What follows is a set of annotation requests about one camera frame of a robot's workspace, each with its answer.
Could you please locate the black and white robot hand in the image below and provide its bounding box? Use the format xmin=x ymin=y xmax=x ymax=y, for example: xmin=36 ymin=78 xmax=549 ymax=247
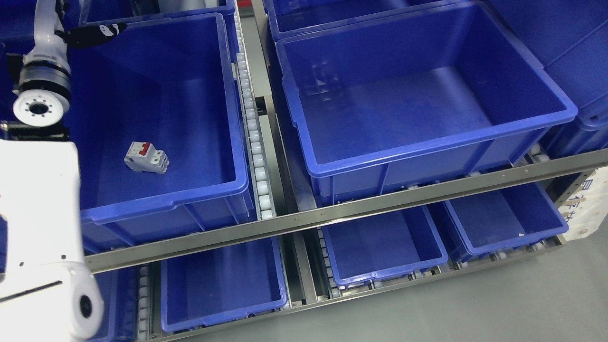
xmin=33 ymin=0 xmax=128 ymax=50

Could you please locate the grey red circuit breaker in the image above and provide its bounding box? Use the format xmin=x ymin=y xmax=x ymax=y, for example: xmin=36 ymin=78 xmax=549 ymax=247
xmin=123 ymin=141 xmax=170 ymax=175

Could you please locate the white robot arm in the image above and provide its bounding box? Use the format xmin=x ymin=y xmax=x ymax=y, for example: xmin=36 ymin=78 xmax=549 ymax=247
xmin=1 ymin=138 xmax=104 ymax=342

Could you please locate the metal shelf rack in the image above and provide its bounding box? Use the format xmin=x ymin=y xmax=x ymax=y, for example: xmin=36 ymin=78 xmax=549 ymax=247
xmin=85 ymin=0 xmax=608 ymax=342

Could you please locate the blue bin top left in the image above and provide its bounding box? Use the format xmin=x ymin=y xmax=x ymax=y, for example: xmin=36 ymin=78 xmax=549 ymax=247
xmin=0 ymin=0 xmax=240 ymax=63

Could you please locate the large blue bin left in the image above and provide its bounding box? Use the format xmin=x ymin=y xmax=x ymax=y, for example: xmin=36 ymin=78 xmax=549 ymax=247
xmin=0 ymin=12 xmax=258 ymax=255

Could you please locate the large blue bin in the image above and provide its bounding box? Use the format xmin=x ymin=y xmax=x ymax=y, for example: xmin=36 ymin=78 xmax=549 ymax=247
xmin=0 ymin=12 xmax=258 ymax=255
xmin=275 ymin=0 xmax=578 ymax=207

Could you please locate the blue bin top middle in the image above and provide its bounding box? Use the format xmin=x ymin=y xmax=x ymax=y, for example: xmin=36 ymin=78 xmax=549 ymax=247
xmin=263 ymin=0 xmax=457 ymax=42

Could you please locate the lower blue bin left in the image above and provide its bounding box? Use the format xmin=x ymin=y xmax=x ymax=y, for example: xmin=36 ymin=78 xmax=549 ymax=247
xmin=160 ymin=237 xmax=287 ymax=333

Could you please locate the large blue bin right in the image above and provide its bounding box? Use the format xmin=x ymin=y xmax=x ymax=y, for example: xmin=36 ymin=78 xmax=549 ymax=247
xmin=275 ymin=0 xmax=578 ymax=207

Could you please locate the lower blue bin middle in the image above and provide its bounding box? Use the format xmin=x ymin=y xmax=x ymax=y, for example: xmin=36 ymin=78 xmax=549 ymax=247
xmin=322 ymin=206 xmax=449 ymax=287

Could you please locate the lower blue bin right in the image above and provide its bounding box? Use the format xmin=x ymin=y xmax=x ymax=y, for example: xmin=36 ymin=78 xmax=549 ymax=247
xmin=428 ymin=182 xmax=569 ymax=263

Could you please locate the blue bin far right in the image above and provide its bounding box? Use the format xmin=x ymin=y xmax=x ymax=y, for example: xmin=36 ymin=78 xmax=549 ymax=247
xmin=488 ymin=0 xmax=608 ymax=159

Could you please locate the white signboard with characters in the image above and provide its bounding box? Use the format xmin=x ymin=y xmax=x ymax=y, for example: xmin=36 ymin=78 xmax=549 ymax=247
xmin=559 ymin=167 xmax=608 ymax=242

